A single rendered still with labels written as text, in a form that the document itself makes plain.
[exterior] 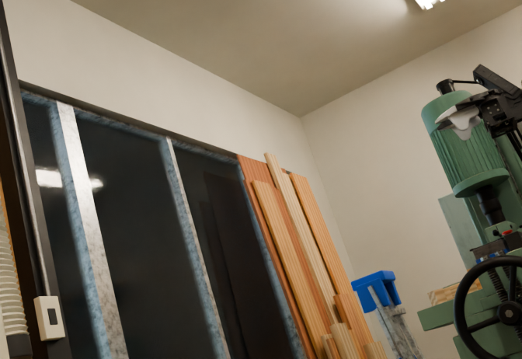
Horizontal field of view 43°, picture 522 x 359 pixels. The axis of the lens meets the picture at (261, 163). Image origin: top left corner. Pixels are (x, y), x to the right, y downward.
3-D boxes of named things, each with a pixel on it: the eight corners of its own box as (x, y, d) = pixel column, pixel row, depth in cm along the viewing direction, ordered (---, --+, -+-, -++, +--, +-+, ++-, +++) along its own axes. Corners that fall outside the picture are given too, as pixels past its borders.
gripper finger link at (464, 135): (444, 146, 146) (485, 128, 143) (435, 124, 148) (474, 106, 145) (447, 151, 148) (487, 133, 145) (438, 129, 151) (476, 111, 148)
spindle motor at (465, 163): (448, 196, 204) (412, 109, 214) (464, 201, 218) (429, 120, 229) (503, 173, 196) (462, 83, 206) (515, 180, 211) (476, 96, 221)
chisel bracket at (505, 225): (495, 255, 198) (484, 228, 200) (506, 256, 209) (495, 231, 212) (519, 245, 194) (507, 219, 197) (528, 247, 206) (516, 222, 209)
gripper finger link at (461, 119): (443, 134, 140) (485, 120, 139) (433, 112, 143) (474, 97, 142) (443, 141, 143) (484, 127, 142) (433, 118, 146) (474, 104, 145)
